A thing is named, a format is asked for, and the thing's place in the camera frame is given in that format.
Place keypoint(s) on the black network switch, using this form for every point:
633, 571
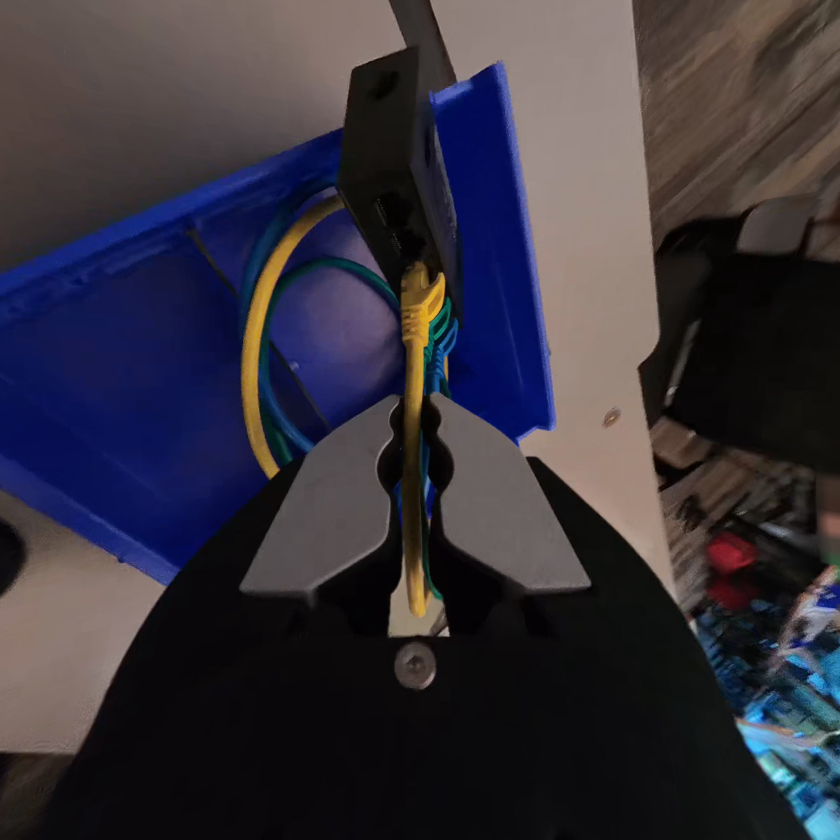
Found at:
380, 151

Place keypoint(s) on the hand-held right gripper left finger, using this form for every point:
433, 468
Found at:
328, 512

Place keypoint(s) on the metal table screw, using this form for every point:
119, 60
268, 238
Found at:
611, 417

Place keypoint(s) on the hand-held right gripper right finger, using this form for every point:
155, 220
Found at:
499, 518

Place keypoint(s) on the black office chair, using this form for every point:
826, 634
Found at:
754, 341

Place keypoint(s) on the blue plastic bin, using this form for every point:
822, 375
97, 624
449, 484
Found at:
98, 367

